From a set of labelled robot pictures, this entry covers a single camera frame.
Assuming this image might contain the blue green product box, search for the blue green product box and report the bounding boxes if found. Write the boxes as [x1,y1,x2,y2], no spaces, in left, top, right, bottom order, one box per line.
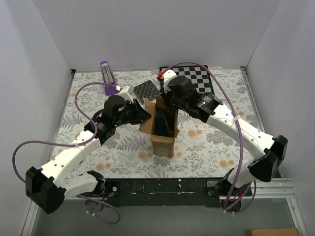
[155,110,170,137]

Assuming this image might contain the brown cardboard express box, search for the brown cardboard express box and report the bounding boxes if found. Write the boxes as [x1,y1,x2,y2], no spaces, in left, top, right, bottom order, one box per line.
[139,95,179,157]

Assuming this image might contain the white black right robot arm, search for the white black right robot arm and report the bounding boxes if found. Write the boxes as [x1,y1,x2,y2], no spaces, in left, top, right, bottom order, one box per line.
[161,70,288,196]

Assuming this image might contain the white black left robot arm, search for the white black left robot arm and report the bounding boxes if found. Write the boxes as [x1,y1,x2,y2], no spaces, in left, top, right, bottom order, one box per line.
[26,95,151,214]

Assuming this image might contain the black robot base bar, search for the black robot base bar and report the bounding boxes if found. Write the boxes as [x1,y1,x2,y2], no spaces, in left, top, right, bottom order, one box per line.
[76,178,254,207]

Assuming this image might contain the grey studded building plate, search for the grey studded building plate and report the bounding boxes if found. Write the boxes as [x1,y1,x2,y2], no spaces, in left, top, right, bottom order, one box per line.
[133,80,159,104]

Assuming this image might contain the black white chessboard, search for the black white chessboard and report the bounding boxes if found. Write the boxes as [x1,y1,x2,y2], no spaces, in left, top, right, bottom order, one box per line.
[172,65,215,94]

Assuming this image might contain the purple capped clear bottle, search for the purple capped clear bottle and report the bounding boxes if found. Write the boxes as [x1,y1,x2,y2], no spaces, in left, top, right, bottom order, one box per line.
[100,61,119,96]

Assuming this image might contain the brown cardboard boxes on floor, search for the brown cardboard boxes on floor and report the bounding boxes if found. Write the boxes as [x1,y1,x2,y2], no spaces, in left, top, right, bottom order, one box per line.
[248,228,300,236]

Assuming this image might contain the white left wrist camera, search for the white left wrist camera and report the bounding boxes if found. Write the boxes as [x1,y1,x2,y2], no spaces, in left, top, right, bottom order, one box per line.
[115,85,134,103]

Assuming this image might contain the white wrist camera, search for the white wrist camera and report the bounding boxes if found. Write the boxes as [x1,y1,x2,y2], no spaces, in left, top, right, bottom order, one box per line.
[115,85,134,103]
[157,69,177,93]

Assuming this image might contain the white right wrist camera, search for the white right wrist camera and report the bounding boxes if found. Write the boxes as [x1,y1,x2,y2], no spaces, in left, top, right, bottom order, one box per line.
[157,69,177,93]

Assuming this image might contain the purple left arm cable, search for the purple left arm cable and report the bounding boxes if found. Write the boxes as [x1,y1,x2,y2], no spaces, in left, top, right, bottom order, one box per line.
[12,82,122,225]

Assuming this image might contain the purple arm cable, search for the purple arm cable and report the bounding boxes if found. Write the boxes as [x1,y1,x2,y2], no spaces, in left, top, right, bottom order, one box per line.
[12,82,122,225]
[159,61,257,214]

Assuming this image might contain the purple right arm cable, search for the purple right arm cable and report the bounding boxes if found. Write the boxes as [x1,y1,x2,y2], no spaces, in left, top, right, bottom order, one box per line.
[159,61,257,214]

